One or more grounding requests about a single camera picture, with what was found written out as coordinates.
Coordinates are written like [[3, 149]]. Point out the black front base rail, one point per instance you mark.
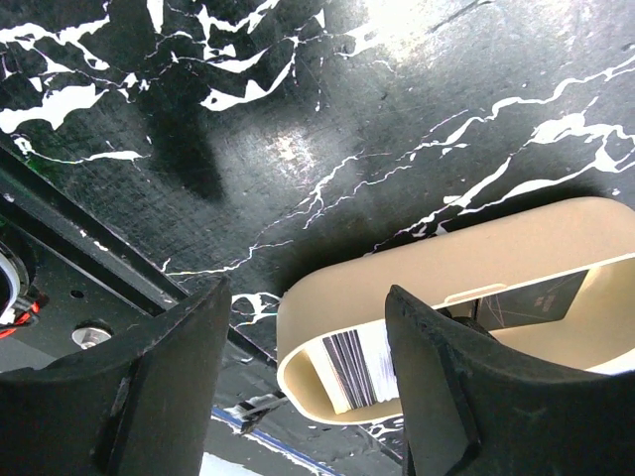
[[78, 275]]

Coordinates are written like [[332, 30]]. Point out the stack of cards in tray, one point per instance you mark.
[[361, 369]]

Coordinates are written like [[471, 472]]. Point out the black VIP card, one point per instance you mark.
[[542, 302]]

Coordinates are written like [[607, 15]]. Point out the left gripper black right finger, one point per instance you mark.
[[473, 406]]

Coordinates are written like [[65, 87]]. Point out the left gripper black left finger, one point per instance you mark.
[[136, 404]]

